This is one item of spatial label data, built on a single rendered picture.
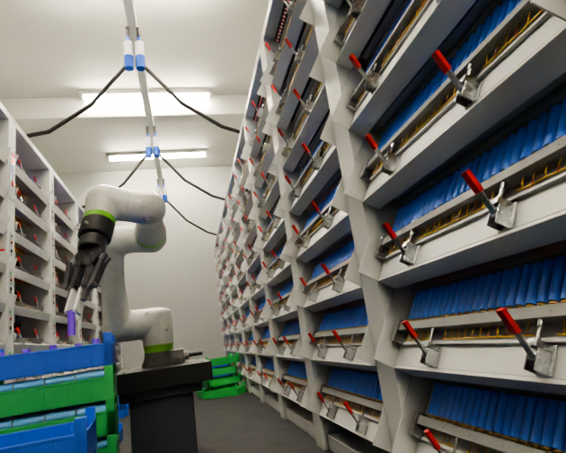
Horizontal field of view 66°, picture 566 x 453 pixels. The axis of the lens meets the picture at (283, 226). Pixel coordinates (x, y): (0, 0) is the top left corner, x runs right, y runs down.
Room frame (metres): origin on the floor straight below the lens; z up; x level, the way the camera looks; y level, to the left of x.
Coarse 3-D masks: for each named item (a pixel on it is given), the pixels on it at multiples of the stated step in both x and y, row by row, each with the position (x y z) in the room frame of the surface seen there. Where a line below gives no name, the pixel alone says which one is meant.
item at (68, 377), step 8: (56, 376) 1.23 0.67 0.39; (64, 376) 1.08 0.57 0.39; (72, 376) 1.09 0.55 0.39; (80, 376) 1.09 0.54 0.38; (88, 376) 1.10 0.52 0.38; (96, 376) 1.10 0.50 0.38; (8, 384) 1.06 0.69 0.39; (16, 384) 1.05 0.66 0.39; (24, 384) 1.05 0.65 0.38; (32, 384) 1.06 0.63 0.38; (40, 384) 1.06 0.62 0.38; (48, 384) 1.07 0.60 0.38; (0, 392) 1.04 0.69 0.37
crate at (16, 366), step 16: (112, 336) 1.28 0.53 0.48; (32, 352) 1.05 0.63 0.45; (48, 352) 1.06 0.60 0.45; (64, 352) 1.07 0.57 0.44; (80, 352) 1.09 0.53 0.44; (96, 352) 1.10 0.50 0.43; (112, 352) 1.13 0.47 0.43; (0, 368) 1.03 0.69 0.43; (16, 368) 1.04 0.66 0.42; (32, 368) 1.05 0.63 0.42; (48, 368) 1.06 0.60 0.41; (64, 368) 1.07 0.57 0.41; (80, 368) 1.08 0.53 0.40
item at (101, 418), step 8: (112, 400) 1.11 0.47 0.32; (112, 408) 1.11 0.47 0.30; (80, 416) 1.08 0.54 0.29; (96, 416) 1.10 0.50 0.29; (104, 416) 1.10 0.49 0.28; (112, 416) 1.11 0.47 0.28; (32, 424) 1.05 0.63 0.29; (40, 424) 1.05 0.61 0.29; (48, 424) 1.06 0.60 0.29; (56, 424) 1.07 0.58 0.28; (96, 424) 1.10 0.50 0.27; (104, 424) 1.10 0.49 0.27; (112, 424) 1.11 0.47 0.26; (0, 432) 1.03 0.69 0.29; (8, 432) 1.03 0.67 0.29; (96, 432) 1.10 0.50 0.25; (104, 432) 1.10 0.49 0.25; (112, 432) 1.11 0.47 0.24
